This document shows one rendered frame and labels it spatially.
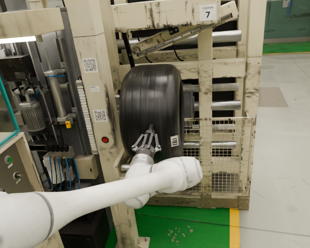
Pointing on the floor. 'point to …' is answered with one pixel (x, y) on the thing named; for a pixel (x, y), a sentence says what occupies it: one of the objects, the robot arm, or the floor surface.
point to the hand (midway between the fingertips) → (150, 131)
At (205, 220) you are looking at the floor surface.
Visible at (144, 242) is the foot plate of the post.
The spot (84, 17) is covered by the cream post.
